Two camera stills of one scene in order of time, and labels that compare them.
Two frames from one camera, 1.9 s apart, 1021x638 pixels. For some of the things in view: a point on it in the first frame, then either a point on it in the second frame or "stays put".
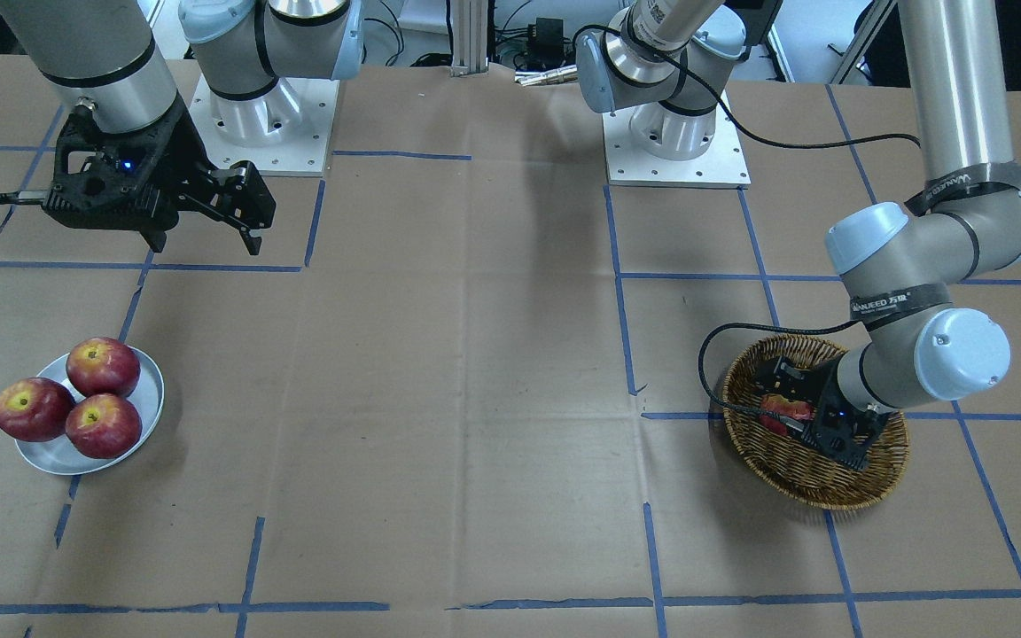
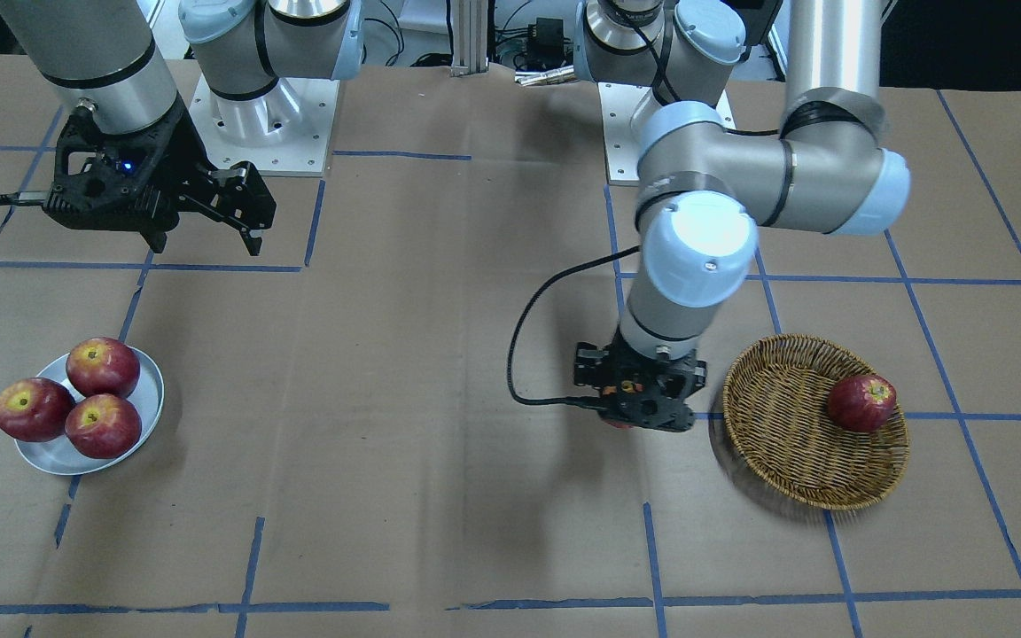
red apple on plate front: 104,425 stays put
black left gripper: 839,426 -> 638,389
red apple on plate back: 103,366 stays put
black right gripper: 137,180 stays put
